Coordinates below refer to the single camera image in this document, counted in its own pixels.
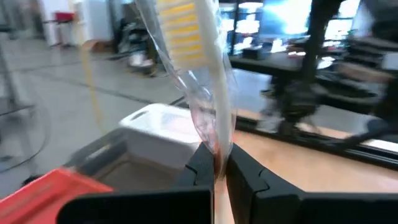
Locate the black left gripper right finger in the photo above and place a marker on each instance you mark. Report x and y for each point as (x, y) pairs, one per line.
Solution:
(264, 202)

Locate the brown cardboard box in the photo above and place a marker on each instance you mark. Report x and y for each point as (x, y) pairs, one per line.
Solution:
(98, 46)

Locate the orange plastic basket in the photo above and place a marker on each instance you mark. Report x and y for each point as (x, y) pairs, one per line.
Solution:
(37, 199)

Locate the white perforated plastic basket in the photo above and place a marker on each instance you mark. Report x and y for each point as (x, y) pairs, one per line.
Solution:
(155, 133)

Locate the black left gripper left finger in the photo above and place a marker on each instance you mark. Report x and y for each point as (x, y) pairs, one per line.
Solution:
(186, 205)

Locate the grey plastic bin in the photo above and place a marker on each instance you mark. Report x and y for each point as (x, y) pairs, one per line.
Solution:
(93, 149)

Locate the orange white toothbrush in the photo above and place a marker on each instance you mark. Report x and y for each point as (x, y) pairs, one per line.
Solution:
(214, 77)

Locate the red box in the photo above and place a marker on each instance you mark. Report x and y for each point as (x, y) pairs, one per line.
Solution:
(63, 17)

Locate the black workbench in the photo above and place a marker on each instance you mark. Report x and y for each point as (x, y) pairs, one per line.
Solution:
(264, 62)

